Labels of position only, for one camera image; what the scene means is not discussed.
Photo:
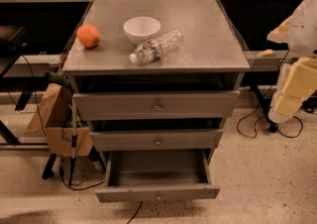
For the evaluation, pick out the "grey bottom drawer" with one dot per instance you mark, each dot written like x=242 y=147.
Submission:
x=157 y=175

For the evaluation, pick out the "grey drawer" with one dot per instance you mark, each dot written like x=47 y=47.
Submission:
x=156 y=105
x=146 y=140
x=157 y=175

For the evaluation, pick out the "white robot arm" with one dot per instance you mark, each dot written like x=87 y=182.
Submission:
x=302 y=30

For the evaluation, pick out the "grey top drawer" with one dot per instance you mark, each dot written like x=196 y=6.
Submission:
x=156 y=105

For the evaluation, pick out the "grey drawer cabinet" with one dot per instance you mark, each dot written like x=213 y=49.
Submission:
x=210 y=58

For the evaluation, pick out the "grey middle drawer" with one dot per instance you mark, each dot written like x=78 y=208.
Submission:
x=146 y=140

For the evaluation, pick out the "small yellow foam piece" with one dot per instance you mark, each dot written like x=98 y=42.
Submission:
x=267 y=52

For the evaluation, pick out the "black table leg right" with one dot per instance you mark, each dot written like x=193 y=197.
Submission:
x=260 y=97

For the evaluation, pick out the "clear plastic water bottle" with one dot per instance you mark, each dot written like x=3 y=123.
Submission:
x=155 y=48

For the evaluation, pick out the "white ceramic bowl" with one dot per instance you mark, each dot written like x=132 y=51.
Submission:
x=139 y=29

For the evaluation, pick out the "orange fruit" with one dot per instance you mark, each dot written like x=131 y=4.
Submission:
x=88 y=36

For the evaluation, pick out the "brown cardboard box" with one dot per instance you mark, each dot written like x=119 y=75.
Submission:
x=54 y=117

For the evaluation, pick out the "grey metal rail right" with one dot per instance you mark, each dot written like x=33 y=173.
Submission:
x=269 y=63

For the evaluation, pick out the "grey metal rail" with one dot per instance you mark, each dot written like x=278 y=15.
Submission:
x=27 y=66
x=269 y=63

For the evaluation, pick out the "green handled grabber stick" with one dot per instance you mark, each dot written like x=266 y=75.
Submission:
x=60 y=80

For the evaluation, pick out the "grey metal rail left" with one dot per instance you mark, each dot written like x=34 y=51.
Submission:
x=27 y=66

